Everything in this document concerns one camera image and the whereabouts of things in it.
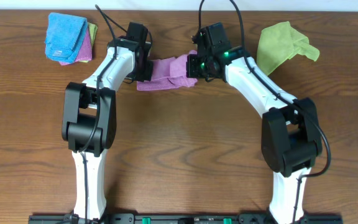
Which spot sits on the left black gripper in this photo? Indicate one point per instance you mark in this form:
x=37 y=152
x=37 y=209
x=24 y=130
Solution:
x=148 y=76

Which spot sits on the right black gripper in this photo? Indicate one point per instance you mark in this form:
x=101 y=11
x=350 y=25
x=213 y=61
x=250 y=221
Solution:
x=191 y=68

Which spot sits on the purple microfiber cloth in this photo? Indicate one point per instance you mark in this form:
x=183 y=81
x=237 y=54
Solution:
x=169 y=73

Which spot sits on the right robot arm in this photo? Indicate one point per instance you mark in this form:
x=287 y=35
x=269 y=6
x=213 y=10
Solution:
x=290 y=138

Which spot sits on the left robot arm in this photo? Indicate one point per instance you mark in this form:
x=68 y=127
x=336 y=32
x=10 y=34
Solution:
x=89 y=117

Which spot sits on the folded green cloth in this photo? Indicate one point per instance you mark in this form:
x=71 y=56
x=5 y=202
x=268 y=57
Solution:
x=93 y=30

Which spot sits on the folded pink cloth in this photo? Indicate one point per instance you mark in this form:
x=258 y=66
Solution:
x=85 y=53

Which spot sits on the crumpled green cloth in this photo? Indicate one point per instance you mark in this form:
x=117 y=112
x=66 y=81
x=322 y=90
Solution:
x=281 y=42

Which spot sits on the folded blue cloth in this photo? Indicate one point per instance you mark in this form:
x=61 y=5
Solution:
x=64 y=37

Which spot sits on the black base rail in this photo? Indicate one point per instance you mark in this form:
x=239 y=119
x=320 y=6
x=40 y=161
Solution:
x=129 y=218

